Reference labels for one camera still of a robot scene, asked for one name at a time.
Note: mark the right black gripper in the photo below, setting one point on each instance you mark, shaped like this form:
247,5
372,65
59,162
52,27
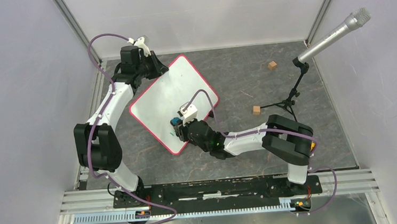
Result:
181,131

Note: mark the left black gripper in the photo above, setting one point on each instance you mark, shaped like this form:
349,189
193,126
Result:
159,68

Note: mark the blue whiteboard eraser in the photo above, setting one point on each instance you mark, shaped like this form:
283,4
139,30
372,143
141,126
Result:
175,121

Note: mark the pink framed whiteboard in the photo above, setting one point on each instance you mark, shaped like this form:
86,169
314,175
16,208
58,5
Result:
160,102

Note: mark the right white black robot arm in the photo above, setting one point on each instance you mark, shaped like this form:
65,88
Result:
289,140

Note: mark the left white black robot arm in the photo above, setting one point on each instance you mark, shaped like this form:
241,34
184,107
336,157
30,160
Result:
97,145

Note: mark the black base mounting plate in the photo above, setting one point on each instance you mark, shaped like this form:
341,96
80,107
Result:
212,195

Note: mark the near wooden cube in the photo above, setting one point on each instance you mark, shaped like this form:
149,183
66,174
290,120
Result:
256,110

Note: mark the wooden cube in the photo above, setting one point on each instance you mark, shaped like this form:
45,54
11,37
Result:
272,65
256,110

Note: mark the black microphone tripod stand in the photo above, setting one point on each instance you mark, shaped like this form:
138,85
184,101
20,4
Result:
288,103

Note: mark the far wooden cube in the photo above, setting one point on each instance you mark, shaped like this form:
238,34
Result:
272,65

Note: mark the silver microphone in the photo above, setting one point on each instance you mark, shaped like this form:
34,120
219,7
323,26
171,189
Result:
353,22

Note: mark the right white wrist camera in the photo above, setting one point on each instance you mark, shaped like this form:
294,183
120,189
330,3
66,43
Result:
188,113

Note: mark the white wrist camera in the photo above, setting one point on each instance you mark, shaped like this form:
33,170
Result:
188,113
141,43

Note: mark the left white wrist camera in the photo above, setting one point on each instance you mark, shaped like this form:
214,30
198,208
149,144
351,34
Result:
141,43

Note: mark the aluminium cable duct rail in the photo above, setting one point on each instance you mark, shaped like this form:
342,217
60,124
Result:
141,216

